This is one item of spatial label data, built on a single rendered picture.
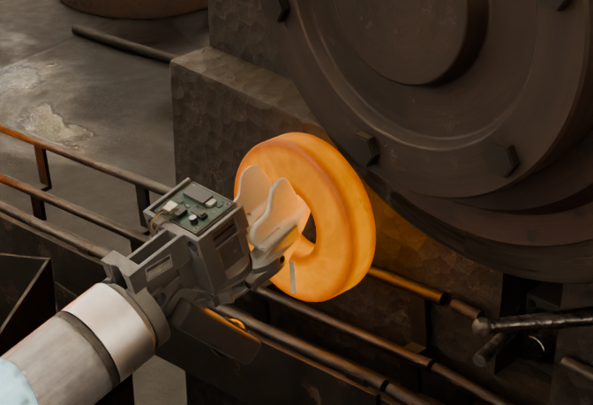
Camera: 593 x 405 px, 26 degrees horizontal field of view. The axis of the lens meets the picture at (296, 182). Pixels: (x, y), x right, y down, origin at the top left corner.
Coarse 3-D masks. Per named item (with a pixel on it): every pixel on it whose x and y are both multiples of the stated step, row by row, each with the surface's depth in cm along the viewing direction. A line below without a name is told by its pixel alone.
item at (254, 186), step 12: (252, 168) 112; (240, 180) 111; (252, 180) 112; (264, 180) 113; (240, 192) 112; (252, 192) 113; (264, 192) 114; (240, 204) 112; (252, 204) 113; (264, 204) 114; (252, 216) 113
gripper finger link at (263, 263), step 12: (288, 240) 111; (252, 252) 109; (264, 252) 109; (276, 252) 109; (288, 252) 110; (252, 264) 108; (264, 264) 108; (276, 264) 108; (252, 276) 108; (264, 276) 108; (252, 288) 108
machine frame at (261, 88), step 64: (256, 0) 131; (192, 64) 134; (256, 64) 134; (192, 128) 137; (256, 128) 129; (320, 128) 122; (384, 256) 121; (448, 256) 115; (384, 320) 124; (448, 320) 118; (192, 384) 155; (448, 384) 121; (512, 384) 115; (576, 384) 109
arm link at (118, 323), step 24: (96, 288) 102; (120, 288) 103; (72, 312) 100; (96, 312) 100; (120, 312) 100; (96, 336) 107; (120, 336) 100; (144, 336) 101; (120, 360) 100; (144, 360) 103
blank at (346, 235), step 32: (256, 160) 116; (288, 160) 113; (320, 160) 111; (320, 192) 111; (352, 192) 110; (320, 224) 112; (352, 224) 110; (320, 256) 113; (352, 256) 111; (288, 288) 118; (320, 288) 115
